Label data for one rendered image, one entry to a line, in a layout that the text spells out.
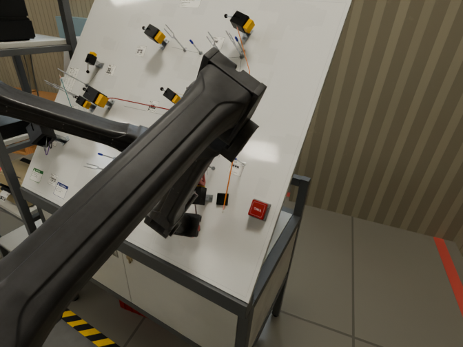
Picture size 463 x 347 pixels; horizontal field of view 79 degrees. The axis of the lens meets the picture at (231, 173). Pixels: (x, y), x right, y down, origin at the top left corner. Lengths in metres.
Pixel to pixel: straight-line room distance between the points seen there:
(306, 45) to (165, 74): 0.55
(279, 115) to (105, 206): 0.79
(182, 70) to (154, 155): 0.96
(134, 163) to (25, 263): 0.10
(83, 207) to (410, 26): 2.35
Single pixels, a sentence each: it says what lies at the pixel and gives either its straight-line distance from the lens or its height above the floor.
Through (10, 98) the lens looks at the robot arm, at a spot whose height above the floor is 1.45.
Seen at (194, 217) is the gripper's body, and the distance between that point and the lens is 0.85.
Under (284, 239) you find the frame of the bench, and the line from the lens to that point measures 1.26.
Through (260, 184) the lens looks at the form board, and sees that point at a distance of 0.92.
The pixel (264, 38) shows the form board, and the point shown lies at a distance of 1.12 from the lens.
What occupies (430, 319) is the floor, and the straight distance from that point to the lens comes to 2.40.
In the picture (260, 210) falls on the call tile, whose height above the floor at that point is 1.12.
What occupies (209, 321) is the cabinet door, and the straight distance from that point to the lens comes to 1.22.
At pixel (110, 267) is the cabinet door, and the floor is 0.59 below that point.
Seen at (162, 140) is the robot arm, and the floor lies 1.54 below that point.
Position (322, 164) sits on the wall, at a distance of 2.68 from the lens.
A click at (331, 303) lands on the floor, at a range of 2.16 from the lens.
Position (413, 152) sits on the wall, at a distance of 2.67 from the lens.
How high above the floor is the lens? 1.64
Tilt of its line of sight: 30 degrees down
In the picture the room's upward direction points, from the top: 4 degrees clockwise
